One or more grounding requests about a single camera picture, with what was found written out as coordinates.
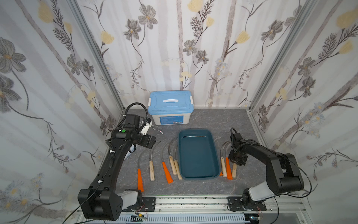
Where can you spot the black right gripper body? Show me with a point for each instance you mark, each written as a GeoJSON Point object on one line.
{"type": "Point", "coordinates": [237, 157]}

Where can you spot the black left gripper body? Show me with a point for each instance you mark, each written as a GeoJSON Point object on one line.
{"type": "Point", "coordinates": [149, 140]}

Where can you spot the wooden handle sickle group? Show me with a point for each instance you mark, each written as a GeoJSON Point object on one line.
{"type": "Point", "coordinates": [222, 159]}

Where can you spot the orange handle sickle group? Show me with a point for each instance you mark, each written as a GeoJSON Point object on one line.
{"type": "Point", "coordinates": [228, 169]}

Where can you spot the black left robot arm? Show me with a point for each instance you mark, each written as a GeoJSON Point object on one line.
{"type": "Point", "coordinates": [100, 201]}

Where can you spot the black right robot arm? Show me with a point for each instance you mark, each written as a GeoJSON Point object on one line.
{"type": "Point", "coordinates": [282, 172]}

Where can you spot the teal plastic storage bin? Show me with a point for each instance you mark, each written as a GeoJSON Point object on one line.
{"type": "Point", "coordinates": [198, 158]}

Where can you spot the white storage box blue lid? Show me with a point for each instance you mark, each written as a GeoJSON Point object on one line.
{"type": "Point", "coordinates": [170, 107]}

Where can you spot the bagged blue face masks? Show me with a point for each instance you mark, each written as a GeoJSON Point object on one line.
{"type": "Point", "coordinates": [131, 150]}

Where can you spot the wooden handle sickle right side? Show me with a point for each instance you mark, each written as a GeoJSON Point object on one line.
{"type": "Point", "coordinates": [234, 170]}

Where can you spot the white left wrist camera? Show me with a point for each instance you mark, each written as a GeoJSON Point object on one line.
{"type": "Point", "coordinates": [146, 128]}

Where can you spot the orange handle sickle far left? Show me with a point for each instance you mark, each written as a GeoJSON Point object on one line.
{"type": "Point", "coordinates": [140, 180]}

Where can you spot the wooden handle sickle beside bin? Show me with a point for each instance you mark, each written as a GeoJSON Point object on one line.
{"type": "Point", "coordinates": [177, 164]}

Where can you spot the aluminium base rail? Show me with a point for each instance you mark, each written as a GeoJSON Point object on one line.
{"type": "Point", "coordinates": [215, 209]}

